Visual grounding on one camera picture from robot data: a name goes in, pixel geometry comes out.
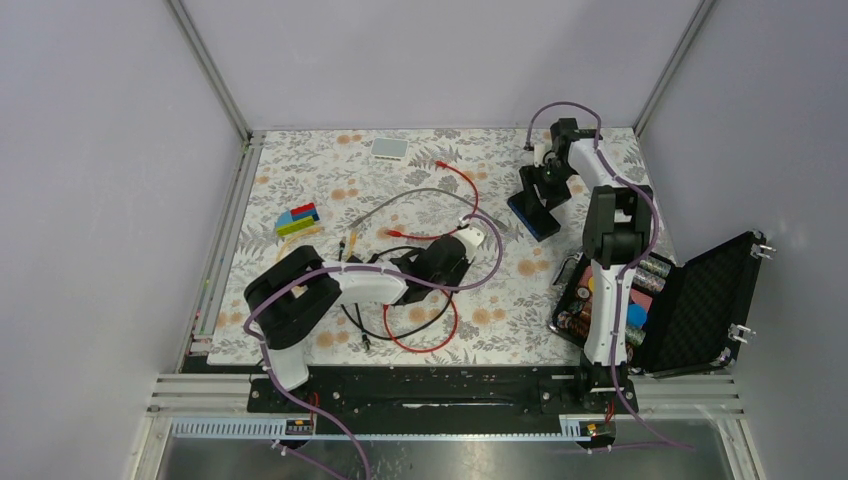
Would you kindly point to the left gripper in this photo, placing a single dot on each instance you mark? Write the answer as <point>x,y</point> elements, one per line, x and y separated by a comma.
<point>464,267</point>

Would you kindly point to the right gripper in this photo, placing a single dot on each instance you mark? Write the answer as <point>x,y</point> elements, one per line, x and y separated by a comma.
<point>530,175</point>

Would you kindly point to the black network switch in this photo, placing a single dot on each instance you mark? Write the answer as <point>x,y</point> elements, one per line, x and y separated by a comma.
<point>540,223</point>

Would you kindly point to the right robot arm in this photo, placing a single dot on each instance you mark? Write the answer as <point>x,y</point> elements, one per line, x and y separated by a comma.
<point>617,234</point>

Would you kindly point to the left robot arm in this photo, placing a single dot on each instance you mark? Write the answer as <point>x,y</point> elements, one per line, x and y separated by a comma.
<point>288,300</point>

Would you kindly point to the floral table mat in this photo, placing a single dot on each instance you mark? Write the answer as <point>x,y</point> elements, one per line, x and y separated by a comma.
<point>369,205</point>

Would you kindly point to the colourful toy brick stack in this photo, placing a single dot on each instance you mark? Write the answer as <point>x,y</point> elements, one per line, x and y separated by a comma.
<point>296,219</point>

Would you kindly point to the black case with chips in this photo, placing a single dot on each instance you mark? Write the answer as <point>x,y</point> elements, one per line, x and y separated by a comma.
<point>676,320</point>

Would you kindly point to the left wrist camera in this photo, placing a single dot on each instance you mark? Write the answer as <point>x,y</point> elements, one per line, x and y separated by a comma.
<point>471,238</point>

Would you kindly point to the white small switch box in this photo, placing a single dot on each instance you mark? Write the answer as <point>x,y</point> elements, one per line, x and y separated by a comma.
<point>389,148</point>

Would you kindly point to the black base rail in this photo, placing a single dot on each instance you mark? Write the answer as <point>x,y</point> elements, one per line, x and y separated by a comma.
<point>435,400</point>

